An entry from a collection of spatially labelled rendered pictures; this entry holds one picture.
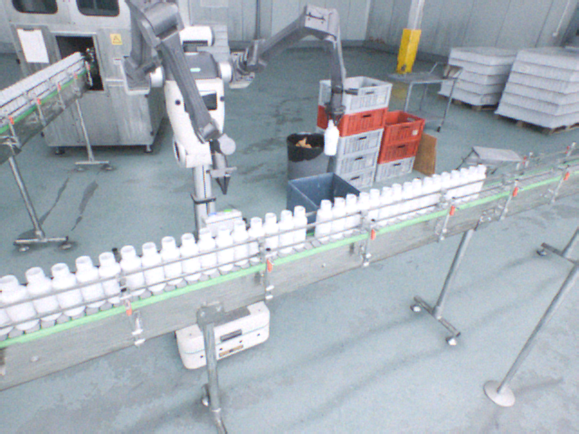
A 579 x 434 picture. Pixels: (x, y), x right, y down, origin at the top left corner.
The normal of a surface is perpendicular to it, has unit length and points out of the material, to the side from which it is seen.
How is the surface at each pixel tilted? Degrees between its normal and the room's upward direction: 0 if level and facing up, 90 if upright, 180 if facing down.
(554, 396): 0
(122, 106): 90
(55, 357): 90
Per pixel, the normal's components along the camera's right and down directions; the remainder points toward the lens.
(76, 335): 0.47, 0.50
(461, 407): 0.05, -0.84
